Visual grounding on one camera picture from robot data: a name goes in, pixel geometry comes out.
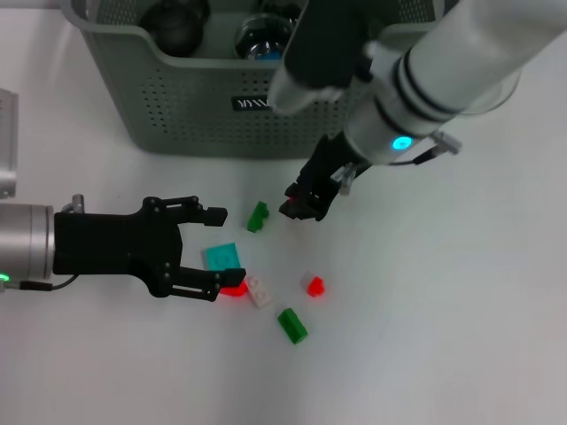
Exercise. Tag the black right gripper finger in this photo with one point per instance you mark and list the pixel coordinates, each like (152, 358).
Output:
(299, 192)
(310, 210)

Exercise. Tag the blue square toy brick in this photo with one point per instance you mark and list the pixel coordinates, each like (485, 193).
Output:
(270, 56)

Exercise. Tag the glass teapot with black lid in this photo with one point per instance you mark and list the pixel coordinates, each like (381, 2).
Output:
(491, 99)

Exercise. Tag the grey-green perforated storage bin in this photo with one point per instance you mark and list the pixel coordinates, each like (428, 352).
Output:
(199, 110)

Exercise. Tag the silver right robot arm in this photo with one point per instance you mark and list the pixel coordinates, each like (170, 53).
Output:
(443, 66)

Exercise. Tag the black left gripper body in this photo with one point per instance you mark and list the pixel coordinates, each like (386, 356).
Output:
(111, 243)

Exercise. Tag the red-orange sloped toy brick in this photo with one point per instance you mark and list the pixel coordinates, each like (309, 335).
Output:
(235, 291)

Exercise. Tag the black round teapot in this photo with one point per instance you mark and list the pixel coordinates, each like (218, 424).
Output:
(177, 31)

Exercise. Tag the teal square toy brick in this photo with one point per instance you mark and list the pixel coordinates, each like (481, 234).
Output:
(220, 257)

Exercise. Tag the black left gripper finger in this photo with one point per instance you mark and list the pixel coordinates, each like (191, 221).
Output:
(230, 279)
(217, 216)

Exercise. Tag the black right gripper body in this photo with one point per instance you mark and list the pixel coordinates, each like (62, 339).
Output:
(332, 164)

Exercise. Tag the green toy brick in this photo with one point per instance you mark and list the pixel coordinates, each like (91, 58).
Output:
(292, 326)
(257, 217)

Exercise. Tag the white two-stud toy brick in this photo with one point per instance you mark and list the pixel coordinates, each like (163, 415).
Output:
(260, 293)

